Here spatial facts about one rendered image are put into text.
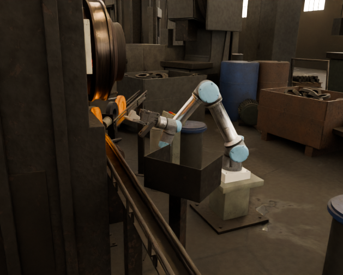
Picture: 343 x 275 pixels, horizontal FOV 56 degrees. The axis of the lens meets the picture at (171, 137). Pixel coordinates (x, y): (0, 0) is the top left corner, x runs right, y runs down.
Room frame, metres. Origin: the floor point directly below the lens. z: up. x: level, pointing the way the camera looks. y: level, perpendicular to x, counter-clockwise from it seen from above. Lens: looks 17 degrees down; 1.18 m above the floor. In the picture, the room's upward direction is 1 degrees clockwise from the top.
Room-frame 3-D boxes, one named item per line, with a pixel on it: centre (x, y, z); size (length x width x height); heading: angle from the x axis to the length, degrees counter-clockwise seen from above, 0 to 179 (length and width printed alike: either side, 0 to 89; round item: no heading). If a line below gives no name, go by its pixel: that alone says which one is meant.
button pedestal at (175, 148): (2.53, -0.02, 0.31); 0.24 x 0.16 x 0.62; 24
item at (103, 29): (1.61, 0.38, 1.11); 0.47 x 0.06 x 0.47; 24
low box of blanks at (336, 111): (3.74, -1.62, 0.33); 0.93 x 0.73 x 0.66; 31
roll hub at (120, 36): (1.65, 0.29, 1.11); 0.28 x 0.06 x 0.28; 24
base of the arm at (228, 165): (2.04, -0.41, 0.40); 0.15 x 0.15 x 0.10
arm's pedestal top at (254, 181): (2.04, -0.41, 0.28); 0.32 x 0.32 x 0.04; 24
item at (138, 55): (6.10, 0.34, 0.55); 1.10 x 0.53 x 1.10; 44
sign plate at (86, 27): (1.26, 0.34, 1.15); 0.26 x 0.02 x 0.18; 24
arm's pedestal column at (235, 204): (2.04, -0.41, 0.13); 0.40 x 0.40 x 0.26; 24
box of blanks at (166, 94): (4.37, 0.18, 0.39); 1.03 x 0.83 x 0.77; 129
